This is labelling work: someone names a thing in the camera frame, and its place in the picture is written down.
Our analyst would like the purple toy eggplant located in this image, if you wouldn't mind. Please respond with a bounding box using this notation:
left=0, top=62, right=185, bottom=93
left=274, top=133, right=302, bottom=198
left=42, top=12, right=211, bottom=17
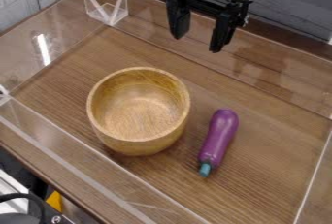
left=199, top=110, right=239, bottom=177

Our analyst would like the clear acrylic tray enclosure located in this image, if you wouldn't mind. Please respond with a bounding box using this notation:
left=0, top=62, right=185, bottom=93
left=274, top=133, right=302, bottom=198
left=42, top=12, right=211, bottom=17
left=0, top=0, right=332, bottom=224

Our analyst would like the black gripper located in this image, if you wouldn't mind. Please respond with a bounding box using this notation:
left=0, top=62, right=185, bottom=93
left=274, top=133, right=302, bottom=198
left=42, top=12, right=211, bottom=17
left=167, top=0, right=254, bottom=53

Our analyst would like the black cable loop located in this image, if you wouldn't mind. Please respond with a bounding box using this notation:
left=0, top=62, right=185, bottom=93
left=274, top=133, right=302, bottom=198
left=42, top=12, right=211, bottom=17
left=0, top=192, right=47, bottom=224

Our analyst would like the brown wooden bowl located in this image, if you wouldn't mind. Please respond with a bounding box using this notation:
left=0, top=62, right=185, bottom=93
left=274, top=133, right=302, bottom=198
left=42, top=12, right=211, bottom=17
left=86, top=67, right=191, bottom=156

